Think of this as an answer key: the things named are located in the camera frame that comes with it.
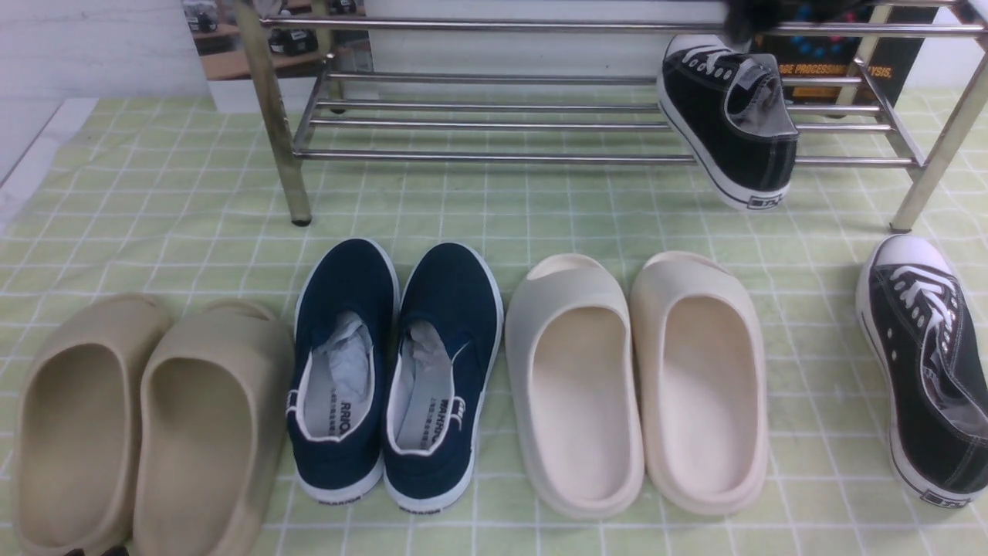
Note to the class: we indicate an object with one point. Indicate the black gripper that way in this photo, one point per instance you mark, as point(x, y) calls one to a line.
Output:
point(745, 19)

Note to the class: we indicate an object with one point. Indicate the black canvas sneaker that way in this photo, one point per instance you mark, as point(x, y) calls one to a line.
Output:
point(730, 110)
point(913, 312)

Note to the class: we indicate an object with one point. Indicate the metal shoe rack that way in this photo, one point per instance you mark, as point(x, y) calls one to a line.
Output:
point(473, 49)

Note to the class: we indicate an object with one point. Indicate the navy slip-on shoe right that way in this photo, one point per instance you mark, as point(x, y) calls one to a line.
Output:
point(450, 328)

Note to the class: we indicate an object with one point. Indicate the navy slip-on shoe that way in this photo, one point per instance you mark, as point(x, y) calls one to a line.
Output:
point(450, 328)
point(342, 334)

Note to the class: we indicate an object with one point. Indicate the navy slip-on shoe left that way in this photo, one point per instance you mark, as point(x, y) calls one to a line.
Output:
point(342, 334)

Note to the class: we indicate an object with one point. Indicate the black image processing book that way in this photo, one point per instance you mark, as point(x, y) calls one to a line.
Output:
point(830, 56)

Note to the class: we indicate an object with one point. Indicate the cream slide right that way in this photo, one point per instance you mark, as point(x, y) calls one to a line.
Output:
point(698, 342)

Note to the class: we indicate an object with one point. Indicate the cream slide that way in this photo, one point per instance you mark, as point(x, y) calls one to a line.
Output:
point(569, 357)
point(698, 342)

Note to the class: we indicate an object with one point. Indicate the cream slide left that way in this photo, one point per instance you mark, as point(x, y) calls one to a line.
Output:
point(569, 357)

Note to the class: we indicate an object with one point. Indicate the photo poster board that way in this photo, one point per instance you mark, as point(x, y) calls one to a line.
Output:
point(297, 54)

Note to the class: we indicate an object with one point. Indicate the green checkered cloth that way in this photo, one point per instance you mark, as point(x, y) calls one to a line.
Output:
point(175, 199)

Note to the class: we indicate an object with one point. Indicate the tan slide right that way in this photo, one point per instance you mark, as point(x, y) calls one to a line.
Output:
point(212, 402)

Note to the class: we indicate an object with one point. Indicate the tan slide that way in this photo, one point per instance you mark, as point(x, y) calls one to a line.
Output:
point(78, 429)
point(212, 402)

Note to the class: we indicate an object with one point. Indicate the tan slide left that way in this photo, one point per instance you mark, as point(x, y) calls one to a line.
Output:
point(78, 429)

